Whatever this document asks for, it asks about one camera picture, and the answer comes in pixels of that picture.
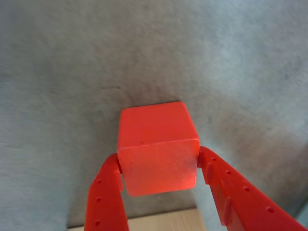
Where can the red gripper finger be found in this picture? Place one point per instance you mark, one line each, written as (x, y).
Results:
(240, 202)
(106, 199)

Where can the wooden shape sorter box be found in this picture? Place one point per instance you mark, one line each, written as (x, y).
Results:
(163, 222)

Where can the red cube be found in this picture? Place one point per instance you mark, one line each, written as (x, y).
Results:
(156, 149)

